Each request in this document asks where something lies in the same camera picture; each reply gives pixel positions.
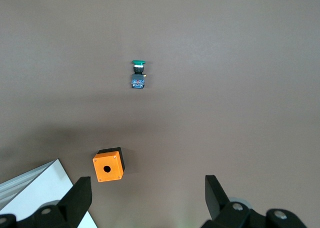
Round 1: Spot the green mushroom push button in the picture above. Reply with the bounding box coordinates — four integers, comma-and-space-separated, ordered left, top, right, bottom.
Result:
130, 59, 148, 90

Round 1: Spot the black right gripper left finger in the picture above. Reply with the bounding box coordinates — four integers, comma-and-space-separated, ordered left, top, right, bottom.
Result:
0, 176, 93, 228

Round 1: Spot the orange push button box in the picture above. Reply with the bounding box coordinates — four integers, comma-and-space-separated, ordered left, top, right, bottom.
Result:
92, 147, 126, 183

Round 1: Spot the white drawer cabinet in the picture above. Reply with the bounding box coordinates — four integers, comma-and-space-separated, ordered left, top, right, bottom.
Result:
0, 158, 99, 228

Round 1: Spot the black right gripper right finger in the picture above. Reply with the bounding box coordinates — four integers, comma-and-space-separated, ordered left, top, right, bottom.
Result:
202, 175, 308, 228

